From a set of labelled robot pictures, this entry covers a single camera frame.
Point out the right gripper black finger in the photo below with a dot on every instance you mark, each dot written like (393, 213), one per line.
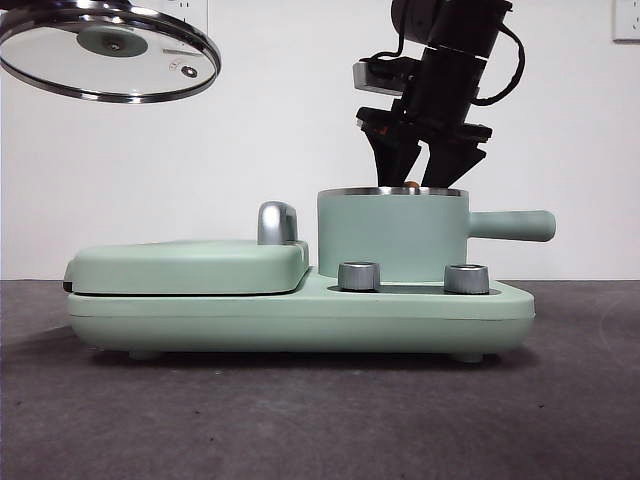
(392, 155)
(450, 162)

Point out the brown potato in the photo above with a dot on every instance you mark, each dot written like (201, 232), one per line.
(411, 185)

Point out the glass lid with green knob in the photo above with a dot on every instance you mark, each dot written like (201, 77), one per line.
(112, 45)

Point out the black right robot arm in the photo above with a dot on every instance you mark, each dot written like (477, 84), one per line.
(450, 25)

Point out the mint green hinged griddle lid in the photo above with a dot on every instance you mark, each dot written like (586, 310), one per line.
(185, 265)

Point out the silver control knob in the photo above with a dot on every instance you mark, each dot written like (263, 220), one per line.
(465, 279)
(357, 276)

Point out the mint green breakfast machine base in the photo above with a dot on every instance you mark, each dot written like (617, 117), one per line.
(300, 320)

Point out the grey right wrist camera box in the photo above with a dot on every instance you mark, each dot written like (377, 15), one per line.
(365, 76)

